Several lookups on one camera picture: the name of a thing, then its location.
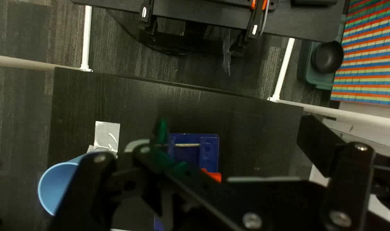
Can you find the blue rack with orange base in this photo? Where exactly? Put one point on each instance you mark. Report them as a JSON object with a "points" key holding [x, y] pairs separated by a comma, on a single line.
{"points": [[203, 149]]}

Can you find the orange black bar clamp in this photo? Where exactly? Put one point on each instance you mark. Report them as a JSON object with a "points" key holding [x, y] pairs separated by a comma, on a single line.
{"points": [[258, 19]]}

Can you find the large blue cup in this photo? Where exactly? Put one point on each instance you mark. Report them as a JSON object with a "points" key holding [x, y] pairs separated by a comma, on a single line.
{"points": [[56, 187]]}

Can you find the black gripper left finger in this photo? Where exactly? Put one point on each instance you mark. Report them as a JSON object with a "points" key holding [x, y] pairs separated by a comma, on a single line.
{"points": [[81, 196]]}

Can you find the black base board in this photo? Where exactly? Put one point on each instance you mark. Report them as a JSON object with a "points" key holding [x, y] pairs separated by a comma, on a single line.
{"points": [[203, 10]]}

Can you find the white frame pole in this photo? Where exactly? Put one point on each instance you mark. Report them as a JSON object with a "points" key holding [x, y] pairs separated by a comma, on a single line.
{"points": [[357, 115], [283, 70], [86, 38], [16, 61]]}

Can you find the black cabinet table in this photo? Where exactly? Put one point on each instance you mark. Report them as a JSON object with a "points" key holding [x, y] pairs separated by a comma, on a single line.
{"points": [[229, 119]]}

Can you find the striped multicolour mat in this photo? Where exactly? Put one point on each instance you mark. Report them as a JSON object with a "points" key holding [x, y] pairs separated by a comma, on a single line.
{"points": [[370, 51]]}

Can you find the dark green plastic base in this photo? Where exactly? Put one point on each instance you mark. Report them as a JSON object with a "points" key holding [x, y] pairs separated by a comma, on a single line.
{"points": [[312, 78]]}

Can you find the green toy tool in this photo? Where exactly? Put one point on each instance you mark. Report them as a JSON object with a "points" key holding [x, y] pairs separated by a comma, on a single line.
{"points": [[162, 129]]}

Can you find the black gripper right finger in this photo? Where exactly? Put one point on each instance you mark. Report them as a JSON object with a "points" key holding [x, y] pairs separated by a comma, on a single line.
{"points": [[351, 187]]}

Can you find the black round knob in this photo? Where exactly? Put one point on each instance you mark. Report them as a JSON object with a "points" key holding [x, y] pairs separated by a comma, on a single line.
{"points": [[328, 55]]}

